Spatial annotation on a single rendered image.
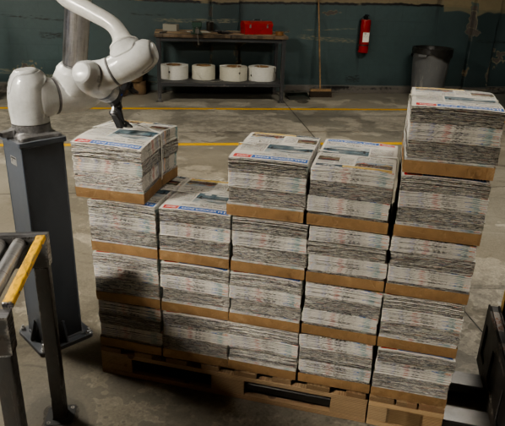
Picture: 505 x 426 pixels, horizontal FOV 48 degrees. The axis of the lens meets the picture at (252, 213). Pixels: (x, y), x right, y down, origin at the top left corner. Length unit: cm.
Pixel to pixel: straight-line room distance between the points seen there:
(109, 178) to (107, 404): 94
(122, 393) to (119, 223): 75
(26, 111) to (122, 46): 64
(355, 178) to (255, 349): 82
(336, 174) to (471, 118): 46
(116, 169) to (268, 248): 64
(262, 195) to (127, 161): 52
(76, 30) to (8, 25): 656
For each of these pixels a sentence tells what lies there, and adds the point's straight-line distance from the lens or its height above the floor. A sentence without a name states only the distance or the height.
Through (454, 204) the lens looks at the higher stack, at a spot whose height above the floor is 98.
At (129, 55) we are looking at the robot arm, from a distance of 198.
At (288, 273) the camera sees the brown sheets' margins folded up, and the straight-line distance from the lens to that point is 214.
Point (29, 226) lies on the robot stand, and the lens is 262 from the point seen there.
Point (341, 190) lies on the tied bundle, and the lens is 198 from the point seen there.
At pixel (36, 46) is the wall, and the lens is 896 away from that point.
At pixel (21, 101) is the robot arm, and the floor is 116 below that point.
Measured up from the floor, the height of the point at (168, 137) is 103.
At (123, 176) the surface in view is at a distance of 219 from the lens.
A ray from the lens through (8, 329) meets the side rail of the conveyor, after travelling 167.
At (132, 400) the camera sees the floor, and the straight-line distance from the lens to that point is 255.
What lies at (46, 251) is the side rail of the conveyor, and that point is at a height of 75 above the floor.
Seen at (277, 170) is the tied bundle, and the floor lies 103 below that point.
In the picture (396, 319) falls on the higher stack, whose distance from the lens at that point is 219.
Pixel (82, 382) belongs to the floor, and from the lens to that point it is 267.
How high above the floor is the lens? 165
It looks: 23 degrees down
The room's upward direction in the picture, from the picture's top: 2 degrees clockwise
